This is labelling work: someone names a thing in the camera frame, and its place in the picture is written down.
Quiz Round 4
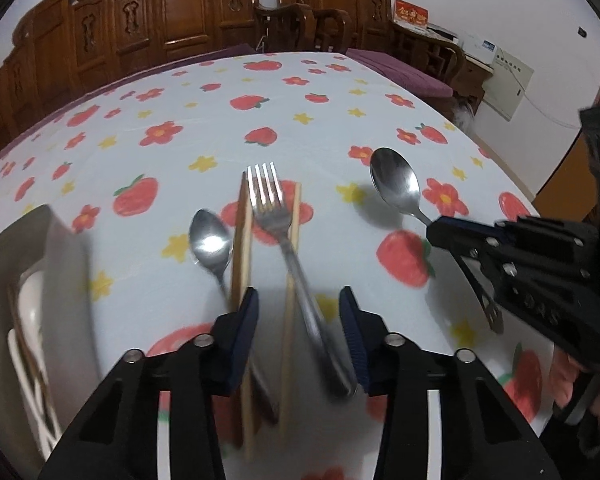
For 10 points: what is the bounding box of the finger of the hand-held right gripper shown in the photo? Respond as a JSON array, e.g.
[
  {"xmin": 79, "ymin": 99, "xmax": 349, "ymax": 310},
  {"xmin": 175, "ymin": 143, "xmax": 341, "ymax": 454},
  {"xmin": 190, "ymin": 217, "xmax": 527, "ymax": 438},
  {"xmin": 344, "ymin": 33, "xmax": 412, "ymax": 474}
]
[
  {"xmin": 426, "ymin": 216, "xmax": 518, "ymax": 254},
  {"xmin": 452, "ymin": 247, "xmax": 526, "ymax": 306}
]

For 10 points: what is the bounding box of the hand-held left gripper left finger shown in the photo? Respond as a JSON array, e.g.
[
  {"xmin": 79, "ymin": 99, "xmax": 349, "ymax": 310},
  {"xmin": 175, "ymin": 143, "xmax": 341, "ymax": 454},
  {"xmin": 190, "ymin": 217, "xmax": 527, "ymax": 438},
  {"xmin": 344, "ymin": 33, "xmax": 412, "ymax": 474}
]
[{"xmin": 37, "ymin": 287, "xmax": 260, "ymax": 480}]

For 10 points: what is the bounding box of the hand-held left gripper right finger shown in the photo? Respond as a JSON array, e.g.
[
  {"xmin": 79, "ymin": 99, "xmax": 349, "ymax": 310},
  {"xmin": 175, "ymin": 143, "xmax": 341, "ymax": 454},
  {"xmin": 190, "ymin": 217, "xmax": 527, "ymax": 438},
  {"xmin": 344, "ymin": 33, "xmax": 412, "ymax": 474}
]
[{"xmin": 339, "ymin": 286, "xmax": 563, "ymax": 480}]

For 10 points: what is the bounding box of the large metal spoon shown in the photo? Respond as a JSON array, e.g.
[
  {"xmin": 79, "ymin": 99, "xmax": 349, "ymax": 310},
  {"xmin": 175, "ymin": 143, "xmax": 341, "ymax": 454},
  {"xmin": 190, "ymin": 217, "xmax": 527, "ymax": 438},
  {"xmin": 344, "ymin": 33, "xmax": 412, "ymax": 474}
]
[{"xmin": 370, "ymin": 147, "xmax": 505, "ymax": 335}]

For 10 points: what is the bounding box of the small metal spoon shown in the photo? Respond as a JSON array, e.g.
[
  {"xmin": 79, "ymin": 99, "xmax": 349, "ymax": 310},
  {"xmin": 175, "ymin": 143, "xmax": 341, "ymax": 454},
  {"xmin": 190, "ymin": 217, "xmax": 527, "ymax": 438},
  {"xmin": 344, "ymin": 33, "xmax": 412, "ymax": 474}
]
[{"xmin": 189, "ymin": 208, "xmax": 278, "ymax": 423}]

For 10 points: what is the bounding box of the metal fork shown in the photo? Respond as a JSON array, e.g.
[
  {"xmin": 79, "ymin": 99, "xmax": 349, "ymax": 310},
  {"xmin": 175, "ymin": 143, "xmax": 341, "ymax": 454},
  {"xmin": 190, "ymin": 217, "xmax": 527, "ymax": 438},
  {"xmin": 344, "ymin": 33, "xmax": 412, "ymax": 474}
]
[{"xmin": 246, "ymin": 162, "xmax": 358, "ymax": 401}]

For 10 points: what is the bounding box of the rectangular metal tin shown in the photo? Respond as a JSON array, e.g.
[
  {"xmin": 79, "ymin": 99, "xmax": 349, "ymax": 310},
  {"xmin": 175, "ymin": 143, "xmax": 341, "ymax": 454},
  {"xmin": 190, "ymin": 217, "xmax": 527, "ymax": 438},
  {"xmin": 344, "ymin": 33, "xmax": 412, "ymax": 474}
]
[{"xmin": 0, "ymin": 203, "xmax": 106, "ymax": 461}]

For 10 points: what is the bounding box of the white plastic spoon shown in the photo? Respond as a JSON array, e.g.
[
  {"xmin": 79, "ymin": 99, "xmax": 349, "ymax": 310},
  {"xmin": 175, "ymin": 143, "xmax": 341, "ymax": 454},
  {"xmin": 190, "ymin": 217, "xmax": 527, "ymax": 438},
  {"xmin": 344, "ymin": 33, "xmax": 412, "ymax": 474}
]
[
  {"xmin": 6, "ymin": 327, "xmax": 63, "ymax": 456},
  {"xmin": 17, "ymin": 267, "xmax": 51, "ymax": 361}
]

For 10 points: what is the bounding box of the person's right hand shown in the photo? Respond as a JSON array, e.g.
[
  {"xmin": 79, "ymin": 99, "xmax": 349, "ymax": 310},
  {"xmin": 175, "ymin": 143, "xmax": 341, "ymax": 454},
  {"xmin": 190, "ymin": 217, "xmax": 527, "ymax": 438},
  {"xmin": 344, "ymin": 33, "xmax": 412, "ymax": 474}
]
[{"xmin": 551, "ymin": 349, "xmax": 600, "ymax": 461}]

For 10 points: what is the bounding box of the orange wooden door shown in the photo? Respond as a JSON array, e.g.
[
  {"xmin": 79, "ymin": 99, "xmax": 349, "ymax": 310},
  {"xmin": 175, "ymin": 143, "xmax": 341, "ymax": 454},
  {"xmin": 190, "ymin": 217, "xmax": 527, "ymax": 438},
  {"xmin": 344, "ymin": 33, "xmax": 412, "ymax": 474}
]
[{"xmin": 534, "ymin": 50, "xmax": 600, "ymax": 221}]

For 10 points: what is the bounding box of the white plastic bag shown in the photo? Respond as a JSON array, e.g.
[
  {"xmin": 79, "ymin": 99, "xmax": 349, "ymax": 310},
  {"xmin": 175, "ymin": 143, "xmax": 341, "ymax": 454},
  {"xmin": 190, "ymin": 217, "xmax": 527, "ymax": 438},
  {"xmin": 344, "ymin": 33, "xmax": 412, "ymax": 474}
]
[{"xmin": 452, "ymin": 100, "xmax": 476, "ymax": 131}]

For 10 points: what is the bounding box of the wooden side table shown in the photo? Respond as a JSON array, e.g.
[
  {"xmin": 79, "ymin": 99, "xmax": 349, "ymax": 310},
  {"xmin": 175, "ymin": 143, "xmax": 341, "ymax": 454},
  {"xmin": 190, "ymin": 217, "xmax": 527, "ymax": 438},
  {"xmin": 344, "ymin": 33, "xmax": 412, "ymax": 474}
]
[{"xmin": 450, "ymin": 35, "xmax": 496, "ymax": 113}]

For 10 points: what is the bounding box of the purple armchair cushion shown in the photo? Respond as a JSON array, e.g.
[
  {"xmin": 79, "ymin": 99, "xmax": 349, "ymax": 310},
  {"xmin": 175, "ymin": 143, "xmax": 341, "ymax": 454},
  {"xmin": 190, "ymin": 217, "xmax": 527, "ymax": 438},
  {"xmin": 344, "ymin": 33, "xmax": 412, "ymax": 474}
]
[{"xmin": 347, "ymin": 47, "xmax": 455, "ymax": 101}]

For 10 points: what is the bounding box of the strawberry print tablecloth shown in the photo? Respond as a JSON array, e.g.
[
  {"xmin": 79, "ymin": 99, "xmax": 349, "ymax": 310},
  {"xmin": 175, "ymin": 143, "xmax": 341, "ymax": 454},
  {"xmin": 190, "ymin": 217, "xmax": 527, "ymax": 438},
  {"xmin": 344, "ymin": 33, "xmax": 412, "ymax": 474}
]
[{"xmin": 0, "ymin": 51, "xmax": 551, "ymax": 480}]

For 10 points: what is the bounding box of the white box with blue label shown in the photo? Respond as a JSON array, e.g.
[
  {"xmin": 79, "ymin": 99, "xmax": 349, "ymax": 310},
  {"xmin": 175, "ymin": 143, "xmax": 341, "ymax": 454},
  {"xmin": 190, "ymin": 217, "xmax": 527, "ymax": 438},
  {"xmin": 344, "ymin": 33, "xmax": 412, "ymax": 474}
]
[{"xmin": 462, "ymin": 32, "xmax": 496, "ymax": 63}]

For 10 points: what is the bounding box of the red desk calendar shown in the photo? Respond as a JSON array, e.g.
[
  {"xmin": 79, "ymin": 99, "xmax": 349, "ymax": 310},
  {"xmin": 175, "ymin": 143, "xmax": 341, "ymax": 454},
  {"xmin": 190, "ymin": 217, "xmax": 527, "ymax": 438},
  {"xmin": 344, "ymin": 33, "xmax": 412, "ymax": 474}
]
[{"xmin": 392, "ymin": 0, "xmax": 429, "ymax": 33}]

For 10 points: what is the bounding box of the carved wooden sofa bench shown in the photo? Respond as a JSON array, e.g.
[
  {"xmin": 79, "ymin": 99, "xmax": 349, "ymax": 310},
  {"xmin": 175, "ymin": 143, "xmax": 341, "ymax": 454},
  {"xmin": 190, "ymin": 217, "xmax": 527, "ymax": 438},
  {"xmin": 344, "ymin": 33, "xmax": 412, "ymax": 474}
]
[{"xmin": 0, "ymin": 0, "xmax": 261, "ymax": 161}]

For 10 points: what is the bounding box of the white wall cable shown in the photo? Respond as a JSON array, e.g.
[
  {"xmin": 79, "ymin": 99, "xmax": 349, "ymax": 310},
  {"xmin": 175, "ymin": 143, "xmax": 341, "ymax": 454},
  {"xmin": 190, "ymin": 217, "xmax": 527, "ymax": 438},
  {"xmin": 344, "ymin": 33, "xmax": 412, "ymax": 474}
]
[{"xmin": 522, "ymin": 92, "xmax": 581, "ymax": 131}]

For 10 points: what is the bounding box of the white wall cabinet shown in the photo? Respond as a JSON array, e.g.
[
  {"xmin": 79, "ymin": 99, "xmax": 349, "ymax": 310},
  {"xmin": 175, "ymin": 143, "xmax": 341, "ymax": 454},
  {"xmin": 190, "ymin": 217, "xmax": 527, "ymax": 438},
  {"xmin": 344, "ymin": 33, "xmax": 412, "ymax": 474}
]
[{"xmin": 481, "ymin": 50, "xmax": 535, "ymax": 122}]

